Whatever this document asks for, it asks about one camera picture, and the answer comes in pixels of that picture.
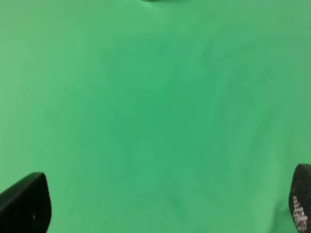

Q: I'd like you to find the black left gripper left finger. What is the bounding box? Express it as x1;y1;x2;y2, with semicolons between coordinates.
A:
0;172;52;233

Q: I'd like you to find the green table cloth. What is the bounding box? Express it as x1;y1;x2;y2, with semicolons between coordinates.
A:
0;0;311;233

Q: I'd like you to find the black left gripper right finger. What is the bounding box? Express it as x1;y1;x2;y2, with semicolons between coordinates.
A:
288;164;311;233

